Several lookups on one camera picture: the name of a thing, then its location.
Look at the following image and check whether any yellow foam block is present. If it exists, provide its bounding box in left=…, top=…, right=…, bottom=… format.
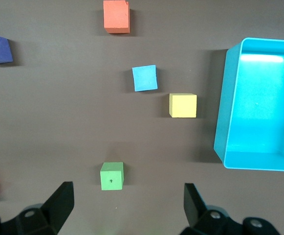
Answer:
left=169, top=93, right=198, bottom=118

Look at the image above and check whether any teal plastic bin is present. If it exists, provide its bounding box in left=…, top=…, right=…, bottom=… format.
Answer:
left=213, top=37, right=284, bottom=173

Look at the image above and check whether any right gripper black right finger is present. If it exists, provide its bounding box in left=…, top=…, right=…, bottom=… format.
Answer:
left=179, top=183, right=283, bottom=235

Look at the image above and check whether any green foam block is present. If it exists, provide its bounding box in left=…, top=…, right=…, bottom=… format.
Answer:
left=99, top=162, right=125, bottom=191

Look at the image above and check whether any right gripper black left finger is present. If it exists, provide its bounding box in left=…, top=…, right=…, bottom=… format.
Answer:
left=0, top=181, right=74, bottom=235

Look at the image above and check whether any light blue foam block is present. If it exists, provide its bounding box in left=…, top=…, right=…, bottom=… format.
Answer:
left=131, top=64, right=158, bottom=93

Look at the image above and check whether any brown table cover sheet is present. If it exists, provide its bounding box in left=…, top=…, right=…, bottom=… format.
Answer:
left=0, top=0, right=284, bottom=235

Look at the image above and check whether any orange foam block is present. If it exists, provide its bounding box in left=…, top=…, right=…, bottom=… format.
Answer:
left=103, top=0, right=131, bottom=34

